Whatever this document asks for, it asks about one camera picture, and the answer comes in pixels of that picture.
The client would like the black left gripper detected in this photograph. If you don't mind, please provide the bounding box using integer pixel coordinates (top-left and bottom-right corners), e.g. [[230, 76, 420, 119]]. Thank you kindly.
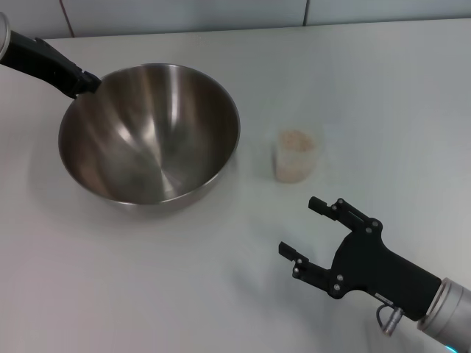
[[7, 31, 102, 100]]

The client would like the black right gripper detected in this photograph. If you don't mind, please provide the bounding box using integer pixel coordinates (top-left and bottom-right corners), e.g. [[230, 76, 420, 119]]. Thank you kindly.
[[277, 196, 442, 321]]

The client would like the clear plastic measuring cup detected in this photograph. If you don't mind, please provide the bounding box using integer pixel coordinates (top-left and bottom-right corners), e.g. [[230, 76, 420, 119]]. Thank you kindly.
[[269, 126, 327, 184]]

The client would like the stainless steel mixing bowl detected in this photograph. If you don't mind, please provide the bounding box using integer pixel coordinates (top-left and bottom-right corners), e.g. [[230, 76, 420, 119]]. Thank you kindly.
[[57, 63, 242, 215]]

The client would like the metal cable connector plug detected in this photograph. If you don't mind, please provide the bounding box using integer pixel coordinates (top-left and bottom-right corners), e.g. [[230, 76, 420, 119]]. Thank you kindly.
[[375, 303, 405, 338]]

